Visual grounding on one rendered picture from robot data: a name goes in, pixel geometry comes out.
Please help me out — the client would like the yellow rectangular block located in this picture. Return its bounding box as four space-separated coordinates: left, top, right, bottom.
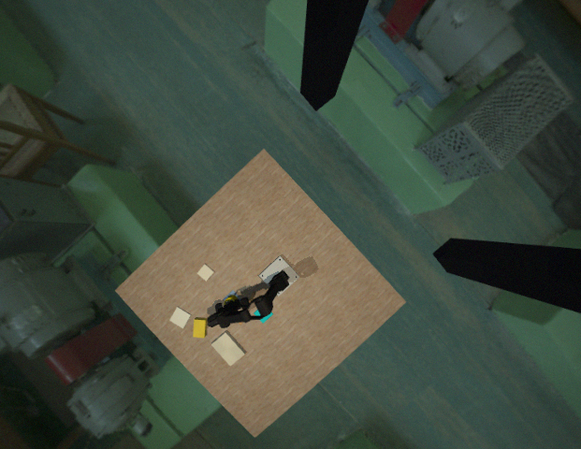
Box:
193 317 208 338

